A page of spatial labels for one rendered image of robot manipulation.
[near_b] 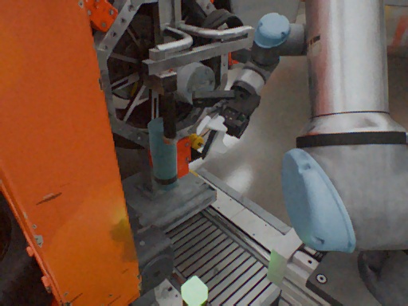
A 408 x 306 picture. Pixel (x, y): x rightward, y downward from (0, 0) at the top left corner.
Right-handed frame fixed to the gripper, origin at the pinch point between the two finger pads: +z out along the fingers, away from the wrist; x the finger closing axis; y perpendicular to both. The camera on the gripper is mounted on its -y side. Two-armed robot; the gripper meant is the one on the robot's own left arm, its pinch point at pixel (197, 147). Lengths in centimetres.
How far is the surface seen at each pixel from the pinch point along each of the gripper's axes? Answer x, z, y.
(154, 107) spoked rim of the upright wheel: 34, -17, -35
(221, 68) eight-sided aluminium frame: 30, -43, -19
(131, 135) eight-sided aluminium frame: 23.3, -0.5, -29.3
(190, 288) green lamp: -3.2, 27.5, 15.9
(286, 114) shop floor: 167, -119, -2
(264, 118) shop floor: 161, -103, -16
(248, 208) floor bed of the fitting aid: 91, -14, 13
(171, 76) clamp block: -5.4, -11.7, -14.4
